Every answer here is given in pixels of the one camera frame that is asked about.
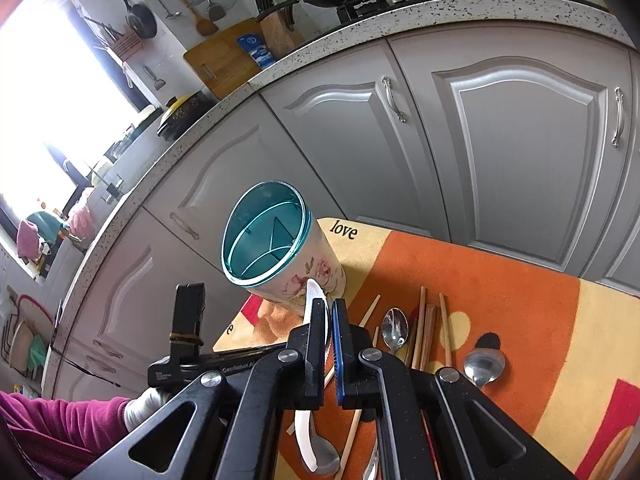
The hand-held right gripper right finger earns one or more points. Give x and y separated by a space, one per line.
340 360

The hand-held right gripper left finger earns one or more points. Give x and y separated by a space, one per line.
315 350

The oval metal spoon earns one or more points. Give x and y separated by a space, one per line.
395 330

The teal floral utensil holder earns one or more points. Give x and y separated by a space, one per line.
300 270

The white ceramic spoon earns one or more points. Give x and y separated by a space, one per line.
304 435

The round metal spoon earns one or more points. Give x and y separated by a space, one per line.
484 366

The person's left forearm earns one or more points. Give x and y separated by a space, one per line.
60 425

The person's left hand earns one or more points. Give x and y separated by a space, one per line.
142 405

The grey cabinet door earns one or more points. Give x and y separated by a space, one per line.
140 285
350 125
632 185
525 160
210 175

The small metal fork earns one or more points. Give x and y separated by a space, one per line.
370 465

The pink rubber gloves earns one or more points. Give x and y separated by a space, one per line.
81 217

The metal faucet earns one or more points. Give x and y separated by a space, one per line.
111 190

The orange yellow printed mat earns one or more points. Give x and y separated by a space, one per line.
500 285

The pink cloth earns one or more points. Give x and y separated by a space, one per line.
27 240

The black pot with yellow lid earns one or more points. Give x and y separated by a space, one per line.
182 115

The metal scraper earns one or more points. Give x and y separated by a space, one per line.
159 82

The wooden cutting board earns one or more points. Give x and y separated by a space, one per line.
220 60

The kitchen window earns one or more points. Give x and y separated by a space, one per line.
60 85

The blue packet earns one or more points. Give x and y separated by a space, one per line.
257 50

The wooden spatula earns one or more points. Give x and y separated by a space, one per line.
205 25

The wooden knife block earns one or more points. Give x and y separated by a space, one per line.
282 35

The black frying pan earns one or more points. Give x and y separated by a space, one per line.
141 21

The metal ladle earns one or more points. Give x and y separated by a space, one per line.
160 2

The black stove grate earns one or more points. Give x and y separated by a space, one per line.
360 10

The speckled stone countertop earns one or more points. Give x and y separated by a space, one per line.
450 12

